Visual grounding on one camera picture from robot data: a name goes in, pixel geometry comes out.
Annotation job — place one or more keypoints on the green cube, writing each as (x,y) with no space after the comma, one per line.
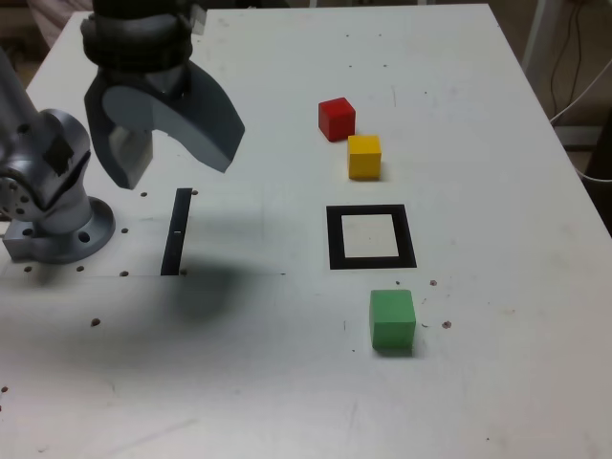
(392,320)

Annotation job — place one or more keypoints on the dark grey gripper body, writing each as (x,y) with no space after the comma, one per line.
(165,81)

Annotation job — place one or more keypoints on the person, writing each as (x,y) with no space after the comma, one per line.
(57,19)

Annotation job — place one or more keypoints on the grey rail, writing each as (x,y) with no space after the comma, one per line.
(576,136)

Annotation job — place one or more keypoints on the black tape square outline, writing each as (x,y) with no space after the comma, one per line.
(334,239)

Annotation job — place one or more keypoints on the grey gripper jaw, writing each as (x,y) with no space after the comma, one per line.
(98,134)
(210,124)

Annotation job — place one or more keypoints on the red cube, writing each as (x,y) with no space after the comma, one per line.
(336,119)

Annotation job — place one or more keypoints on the black tape strip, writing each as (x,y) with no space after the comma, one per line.
(176,229)

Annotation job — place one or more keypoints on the white furniture post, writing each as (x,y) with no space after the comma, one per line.
(534,33)

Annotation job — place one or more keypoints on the yellow cube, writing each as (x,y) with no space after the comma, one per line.
(364,160)

